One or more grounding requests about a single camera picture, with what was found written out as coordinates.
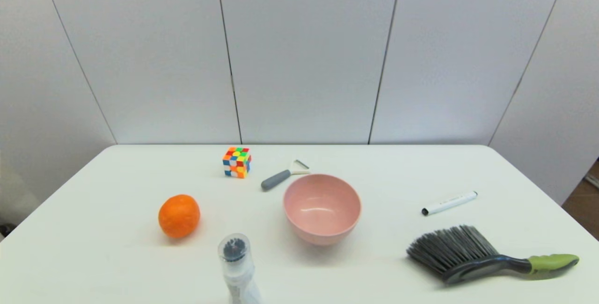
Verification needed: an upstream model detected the white marker with black cap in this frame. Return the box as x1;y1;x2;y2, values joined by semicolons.
421;191;478;217

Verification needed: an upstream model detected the grey handled white peeler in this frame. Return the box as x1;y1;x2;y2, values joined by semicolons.
261;159;311;192

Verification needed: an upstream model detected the clear bottle with black brush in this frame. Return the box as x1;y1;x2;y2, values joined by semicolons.
217;233;263;304

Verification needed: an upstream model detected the grey brush with green handle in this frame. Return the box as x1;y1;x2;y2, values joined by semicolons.
406;224;580;285

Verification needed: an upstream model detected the orange fruit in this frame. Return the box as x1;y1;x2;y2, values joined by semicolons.
158;194;201;239

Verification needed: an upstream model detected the pink bowl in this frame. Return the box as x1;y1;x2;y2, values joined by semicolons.
283;174;362;246

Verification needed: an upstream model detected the multicoloured puzzle cube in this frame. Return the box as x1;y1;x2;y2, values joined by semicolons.
222;147;252;179

